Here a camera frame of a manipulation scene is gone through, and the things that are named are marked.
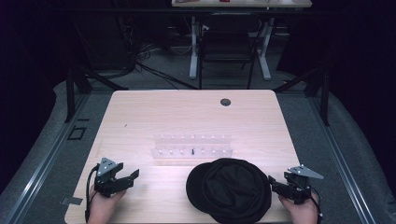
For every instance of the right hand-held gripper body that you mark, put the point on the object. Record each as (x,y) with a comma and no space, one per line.
(299,186)

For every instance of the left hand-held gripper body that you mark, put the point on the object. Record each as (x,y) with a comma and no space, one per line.
(106,183)

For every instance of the person's left hand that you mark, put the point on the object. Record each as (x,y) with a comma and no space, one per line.
(101,208)

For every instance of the person's right hand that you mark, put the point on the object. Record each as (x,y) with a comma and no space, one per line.
(300,213)

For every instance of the grey tape strip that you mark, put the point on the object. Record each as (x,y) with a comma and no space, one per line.
(71,201)

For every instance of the black cloth hat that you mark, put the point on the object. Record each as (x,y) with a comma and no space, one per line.
(229,191)

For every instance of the black tape square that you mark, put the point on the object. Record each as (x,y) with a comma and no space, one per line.
(77,133)

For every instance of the short black tape strip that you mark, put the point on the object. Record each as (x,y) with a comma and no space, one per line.
(83,119)

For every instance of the clear acrylic peg rack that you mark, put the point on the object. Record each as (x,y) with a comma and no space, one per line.
(191,147)

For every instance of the grey table grommet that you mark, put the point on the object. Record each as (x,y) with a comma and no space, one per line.
(225,102)

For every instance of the black chair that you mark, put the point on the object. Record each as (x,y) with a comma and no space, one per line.
(225,43)

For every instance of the white desk with legs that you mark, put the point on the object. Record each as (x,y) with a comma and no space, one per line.
(243,3)

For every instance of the aluminium floor rail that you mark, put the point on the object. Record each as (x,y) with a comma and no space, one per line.
(339,161)
(40,168)

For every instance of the black metal frame stand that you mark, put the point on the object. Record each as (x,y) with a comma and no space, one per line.
(71,93)
(324,96)

